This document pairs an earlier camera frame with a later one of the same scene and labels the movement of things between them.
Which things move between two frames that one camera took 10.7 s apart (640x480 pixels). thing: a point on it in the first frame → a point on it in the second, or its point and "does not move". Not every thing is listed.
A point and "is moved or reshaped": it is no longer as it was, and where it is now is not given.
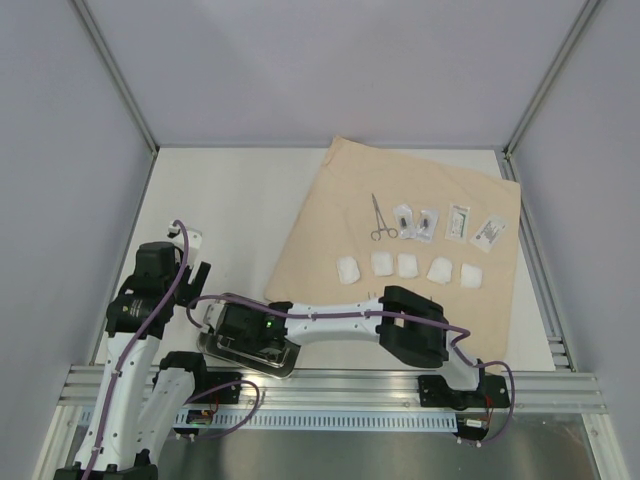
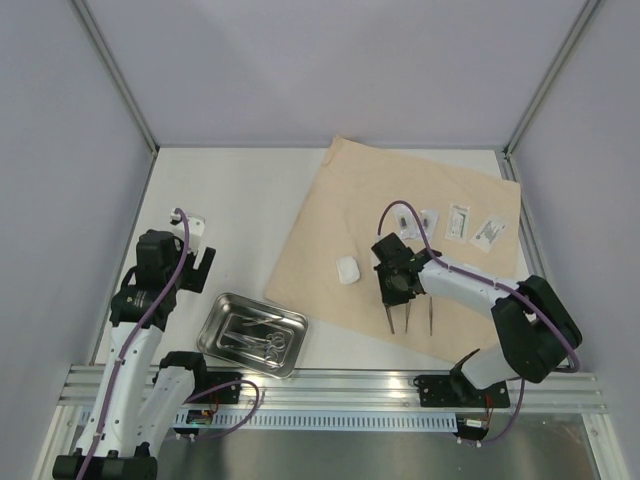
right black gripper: x=223 y=320 → x=395 y=298
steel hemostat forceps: x=271 y=354 is moved or reshaped
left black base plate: x=204 y=380 does not move
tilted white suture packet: x=489 y=232 does not move
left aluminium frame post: x=142 y=128 does not move
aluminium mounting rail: x=362 y=389 does not move
